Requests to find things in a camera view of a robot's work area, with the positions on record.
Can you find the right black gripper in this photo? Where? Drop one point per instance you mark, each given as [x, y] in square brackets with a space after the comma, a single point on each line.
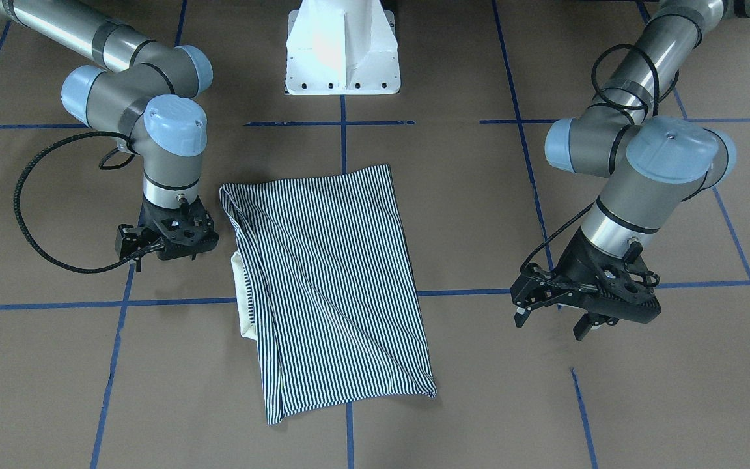
[148, 214]

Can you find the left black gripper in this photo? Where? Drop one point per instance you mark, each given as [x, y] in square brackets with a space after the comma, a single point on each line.
[578, 259]

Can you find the navy white striped polo shirt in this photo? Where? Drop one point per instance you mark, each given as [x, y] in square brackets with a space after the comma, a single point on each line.
[325, 287]

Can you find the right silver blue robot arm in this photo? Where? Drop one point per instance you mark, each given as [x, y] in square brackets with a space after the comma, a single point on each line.
[142, 94]

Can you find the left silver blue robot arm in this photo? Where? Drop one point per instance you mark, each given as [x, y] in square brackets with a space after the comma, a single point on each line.
[651, 163]

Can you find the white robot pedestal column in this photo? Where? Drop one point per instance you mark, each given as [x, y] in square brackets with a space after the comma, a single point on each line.
[342, 48]

